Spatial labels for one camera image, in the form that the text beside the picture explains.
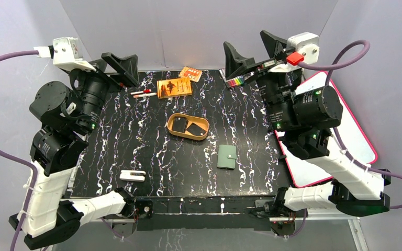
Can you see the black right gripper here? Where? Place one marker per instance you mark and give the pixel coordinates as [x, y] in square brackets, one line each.
[235, 63]

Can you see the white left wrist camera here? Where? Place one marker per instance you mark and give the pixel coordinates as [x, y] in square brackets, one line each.
[66, 54]

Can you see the coloured marker pack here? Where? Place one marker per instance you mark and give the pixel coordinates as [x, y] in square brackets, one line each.
[237, 81]

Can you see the red capped marker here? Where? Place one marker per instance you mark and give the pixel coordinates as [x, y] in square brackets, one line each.
[146, 91]

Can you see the white clip block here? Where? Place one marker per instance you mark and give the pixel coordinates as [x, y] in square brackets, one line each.
[132, 175]

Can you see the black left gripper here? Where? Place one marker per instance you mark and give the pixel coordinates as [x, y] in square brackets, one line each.
[107, 74]

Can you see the mint green card holder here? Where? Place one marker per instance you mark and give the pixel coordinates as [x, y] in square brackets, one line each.
[227, 156]

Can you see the white marker pen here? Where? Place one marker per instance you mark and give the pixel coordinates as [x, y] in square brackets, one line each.
[144, 95]

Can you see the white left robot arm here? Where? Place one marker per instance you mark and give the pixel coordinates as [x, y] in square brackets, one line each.
[67, 115]

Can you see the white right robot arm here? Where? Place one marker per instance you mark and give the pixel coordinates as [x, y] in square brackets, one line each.
[306, 124]

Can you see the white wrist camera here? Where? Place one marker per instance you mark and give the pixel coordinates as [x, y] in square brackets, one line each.
[66, 54]
[306, 50]

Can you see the small orange card box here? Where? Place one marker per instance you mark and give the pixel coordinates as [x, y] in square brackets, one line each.
[191, 73]

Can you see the black credit card stack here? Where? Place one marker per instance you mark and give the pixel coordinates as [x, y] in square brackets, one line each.
[179, 124]

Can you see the orange oval tray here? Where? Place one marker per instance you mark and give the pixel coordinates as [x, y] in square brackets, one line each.
[202, 122]

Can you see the pink framed whiteboard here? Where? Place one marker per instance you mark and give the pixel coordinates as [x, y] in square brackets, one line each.
[305, 174]

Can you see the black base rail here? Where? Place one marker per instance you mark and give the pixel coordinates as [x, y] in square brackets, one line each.
[249, 212]

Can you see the orange book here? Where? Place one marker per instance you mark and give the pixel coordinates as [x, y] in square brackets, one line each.
[174, 88]

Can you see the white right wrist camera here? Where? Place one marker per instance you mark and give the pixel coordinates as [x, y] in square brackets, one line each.
[306, 50]

